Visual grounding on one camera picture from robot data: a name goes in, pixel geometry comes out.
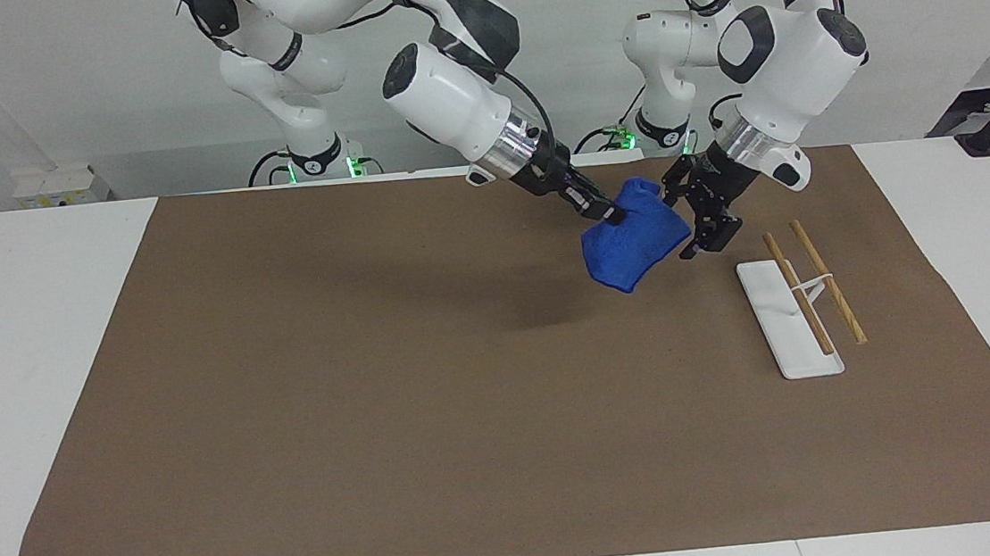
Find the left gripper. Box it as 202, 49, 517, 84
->
657, 140, 768, 262

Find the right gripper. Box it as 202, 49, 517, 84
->
503, 132, 599, 218

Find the blue towel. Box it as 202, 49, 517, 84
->
577, 173, 696, 298

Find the white rack with wooden rods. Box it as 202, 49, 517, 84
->
731, 213, 872, 384

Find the white wall socket box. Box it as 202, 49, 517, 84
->
9, 161, 112, 212

